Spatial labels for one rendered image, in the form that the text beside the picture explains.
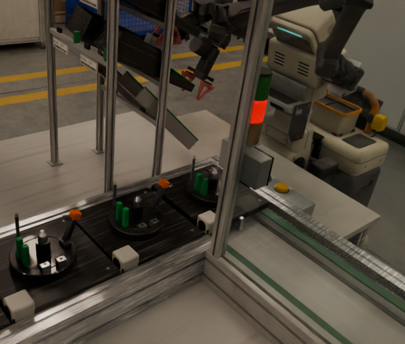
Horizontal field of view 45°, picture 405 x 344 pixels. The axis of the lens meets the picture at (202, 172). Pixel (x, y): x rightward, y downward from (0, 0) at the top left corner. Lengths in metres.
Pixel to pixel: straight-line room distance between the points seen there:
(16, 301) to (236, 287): 0.48
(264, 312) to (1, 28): 4.59
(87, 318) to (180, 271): 0.25
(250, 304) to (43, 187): 0.75
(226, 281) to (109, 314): 0.28
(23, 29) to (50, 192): 4.00
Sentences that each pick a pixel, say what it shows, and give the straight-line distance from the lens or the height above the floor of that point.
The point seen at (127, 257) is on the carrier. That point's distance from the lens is 1.10.
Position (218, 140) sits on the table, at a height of 0.86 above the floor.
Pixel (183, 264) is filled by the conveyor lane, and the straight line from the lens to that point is 1.16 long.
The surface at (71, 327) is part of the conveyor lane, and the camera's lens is 1.05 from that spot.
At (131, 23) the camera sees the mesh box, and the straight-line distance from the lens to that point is 5.78.
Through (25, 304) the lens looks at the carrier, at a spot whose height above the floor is 0.99.
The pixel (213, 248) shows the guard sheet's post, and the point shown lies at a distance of 1.17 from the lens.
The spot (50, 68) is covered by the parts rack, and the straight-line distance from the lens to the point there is 1.53.
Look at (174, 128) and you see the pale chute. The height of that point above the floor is 1.07.
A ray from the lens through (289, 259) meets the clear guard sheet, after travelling 1.02.
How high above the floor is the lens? 1.72
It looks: 31 degrees down
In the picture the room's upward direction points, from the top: 8 degrees clockwise
